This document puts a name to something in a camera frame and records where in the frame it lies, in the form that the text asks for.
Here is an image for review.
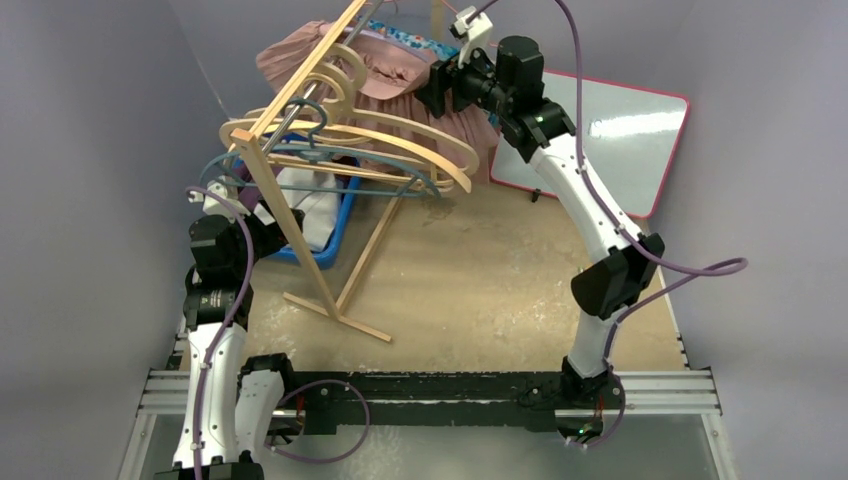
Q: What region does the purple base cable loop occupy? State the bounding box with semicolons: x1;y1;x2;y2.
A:
264;380;372;466

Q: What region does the blue floral cloth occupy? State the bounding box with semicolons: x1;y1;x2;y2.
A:
365;20;459;60

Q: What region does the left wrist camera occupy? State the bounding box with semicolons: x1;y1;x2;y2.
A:
195;181;251;222

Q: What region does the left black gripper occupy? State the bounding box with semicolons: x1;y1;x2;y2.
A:
227;195;302;277

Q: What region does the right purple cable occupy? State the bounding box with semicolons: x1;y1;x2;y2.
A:
466;0;750;379

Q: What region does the blue plastic bin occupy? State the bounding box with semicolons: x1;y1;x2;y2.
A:
232;159;360;270

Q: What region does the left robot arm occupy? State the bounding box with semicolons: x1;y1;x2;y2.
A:
154;214;298;479

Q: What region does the purple shirt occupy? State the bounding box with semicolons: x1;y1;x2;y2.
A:
233;161;268;214

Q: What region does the pink garment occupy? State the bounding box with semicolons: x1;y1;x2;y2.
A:
256;21;499;163

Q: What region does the blue-grey plastic hanger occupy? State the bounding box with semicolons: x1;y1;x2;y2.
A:
198;97;444;200

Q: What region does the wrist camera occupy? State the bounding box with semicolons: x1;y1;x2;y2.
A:
449;6;494;68
195;181;251;222

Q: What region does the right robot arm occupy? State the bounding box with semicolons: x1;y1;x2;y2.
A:
415;36;665;407

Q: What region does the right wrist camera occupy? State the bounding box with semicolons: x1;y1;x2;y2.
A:
449;6;494;68

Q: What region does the grey white t-shirt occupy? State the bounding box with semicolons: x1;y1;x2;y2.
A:
272;167;340;253

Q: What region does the wooden clothes rack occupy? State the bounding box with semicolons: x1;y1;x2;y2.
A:
228;0;458;344

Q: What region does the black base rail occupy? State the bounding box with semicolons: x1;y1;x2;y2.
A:
139;367;723;439

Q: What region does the whiteboard with pink frame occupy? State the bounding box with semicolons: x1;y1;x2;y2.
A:
489;70;690;219

